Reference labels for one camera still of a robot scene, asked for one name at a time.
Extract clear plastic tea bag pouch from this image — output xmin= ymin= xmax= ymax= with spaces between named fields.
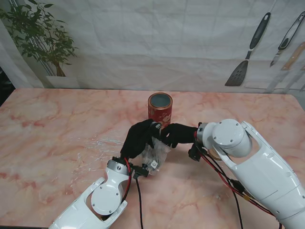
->
xmin=142 ymin=135 xmax=172 ymax=176

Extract gold round tin lid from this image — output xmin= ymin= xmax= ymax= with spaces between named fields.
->
xmin=207 ymin=147 xmax=223 ymax=160

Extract red floral tea tin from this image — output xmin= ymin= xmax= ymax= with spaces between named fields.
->
xmin=148 ymin=92 xmax=173 ymax=131

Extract red black arm cable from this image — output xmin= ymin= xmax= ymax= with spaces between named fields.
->
xmin=195 ymin=147 xmax=286 ymax=229
xmin=123 ymin=157 xmax=145 ymax=229

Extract red black left arm cable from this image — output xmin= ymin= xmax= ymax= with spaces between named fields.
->
xmin=123 ymin=157 xmax=145 ymax=229

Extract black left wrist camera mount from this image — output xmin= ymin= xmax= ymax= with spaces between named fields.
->
xmin=133 ymin=164 xmax=150 ymax=179

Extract white printed backdrop cloth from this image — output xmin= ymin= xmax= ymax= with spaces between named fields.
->
xmin=0 ymin=0 xmax=305 ymax=94

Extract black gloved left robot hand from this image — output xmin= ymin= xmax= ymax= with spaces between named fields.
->
xmin=120 ymin=119 xmax=163 ymax=159

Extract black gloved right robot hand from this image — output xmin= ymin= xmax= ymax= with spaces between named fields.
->
xmin=161 ymin=123 xmax=200 ymax=148

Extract red black right arm cable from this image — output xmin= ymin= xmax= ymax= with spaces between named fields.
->
xmin=195 ymin=147 xmax=286 ymax=229

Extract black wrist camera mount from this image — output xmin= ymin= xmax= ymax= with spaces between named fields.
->
xmin=188 ymin=144 xmax=204 ymax=162
xmin=133 ymin=164 xmax=150 ymax=179

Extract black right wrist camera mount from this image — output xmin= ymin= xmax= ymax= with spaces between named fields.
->
xmin=188 ymin=144 xmax=204 ymax=162

